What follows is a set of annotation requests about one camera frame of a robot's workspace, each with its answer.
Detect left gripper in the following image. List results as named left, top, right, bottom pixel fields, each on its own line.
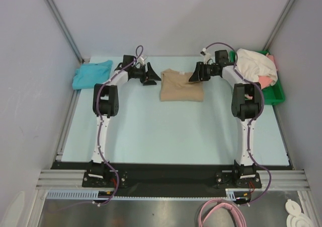
left=132, top=62, right=161, bottom=86

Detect tan t-shirt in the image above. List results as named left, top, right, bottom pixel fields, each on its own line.
left=159, top=69, right=204, bottom=102

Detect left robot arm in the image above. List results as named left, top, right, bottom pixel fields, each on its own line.
left=85, top=55, right=204, bottom=187

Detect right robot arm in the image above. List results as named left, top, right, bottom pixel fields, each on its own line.
left=189, top=48, right=263, bottom=187

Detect white t-shirt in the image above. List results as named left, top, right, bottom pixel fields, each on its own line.
left=236, top=49, right=278, bottom=89

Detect folded teal t-shirt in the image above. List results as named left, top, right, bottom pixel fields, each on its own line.
left=72, top=60, right=113, bottom=90

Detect pink t-shirt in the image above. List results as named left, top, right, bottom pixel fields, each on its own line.
left=244, top=52, right=278, bottom=89

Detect green plastic tray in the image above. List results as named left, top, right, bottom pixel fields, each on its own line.
left=229, top=51, right=285, bottom=105

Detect white round discs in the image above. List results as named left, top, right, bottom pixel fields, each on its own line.
left=285, top=199, right=314, bottom=227

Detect white object bottom left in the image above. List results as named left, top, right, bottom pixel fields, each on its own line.
left=1, top=191, right=25, bottom=227

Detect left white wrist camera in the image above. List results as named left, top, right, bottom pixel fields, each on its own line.
left=137, top=55, right=147, bottom=66

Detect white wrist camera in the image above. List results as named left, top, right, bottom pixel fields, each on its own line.
left=200, top=48, right=212, bottom=64
left=137, top=55, right=147, bottom=66

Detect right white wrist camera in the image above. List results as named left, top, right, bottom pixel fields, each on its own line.
left=200, top=48, right=212, bottom=64

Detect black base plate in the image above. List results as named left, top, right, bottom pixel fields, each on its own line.
left=50, top=161, right=294, bottom=198

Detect right aluminium frame post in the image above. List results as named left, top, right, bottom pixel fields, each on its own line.
left=262, top=0, right=297, bottom=51

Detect aluminium frame post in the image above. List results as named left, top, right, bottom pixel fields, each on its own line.
left=262, top=0, right=297, bottom=51
left=44, top=0, right=84, bottom=63

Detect white slotted cable duct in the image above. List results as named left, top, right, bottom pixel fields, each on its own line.
left=46, top=189, right=251, bottom=202

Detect left aluminium frame post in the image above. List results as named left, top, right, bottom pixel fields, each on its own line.
left=44, top=0, right=84, bottom=63

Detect pink coiled cable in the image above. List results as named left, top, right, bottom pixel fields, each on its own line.
left=197, top=198, right=247, bottom=227

